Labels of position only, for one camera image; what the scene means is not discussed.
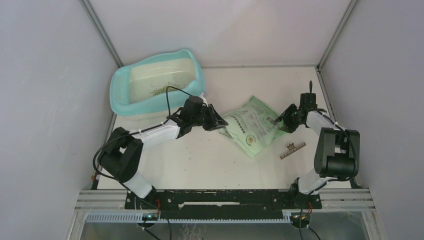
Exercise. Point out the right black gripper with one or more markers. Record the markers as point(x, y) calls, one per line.
point(288, 127)

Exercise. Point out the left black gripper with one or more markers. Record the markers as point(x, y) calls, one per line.
point(215, 121)

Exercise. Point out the green cat litter bag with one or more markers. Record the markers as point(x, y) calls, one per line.
point(252, 126)

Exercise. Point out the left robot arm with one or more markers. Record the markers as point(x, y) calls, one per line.
point(120, 156)

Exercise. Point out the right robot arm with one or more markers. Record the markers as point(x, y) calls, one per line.
point(336, 157)

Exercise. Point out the green litter pellets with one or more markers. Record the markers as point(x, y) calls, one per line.
point(161, 89)

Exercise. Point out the teal plastic litter box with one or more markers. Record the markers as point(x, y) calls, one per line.
point(129, 87)

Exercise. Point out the torn brown bag strip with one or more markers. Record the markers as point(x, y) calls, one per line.
point(292, 148)

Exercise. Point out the black mounting base bar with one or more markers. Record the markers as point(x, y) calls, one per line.
point(229, 203)

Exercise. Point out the white slotted cable duct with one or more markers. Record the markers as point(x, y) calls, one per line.
point(128, 217)

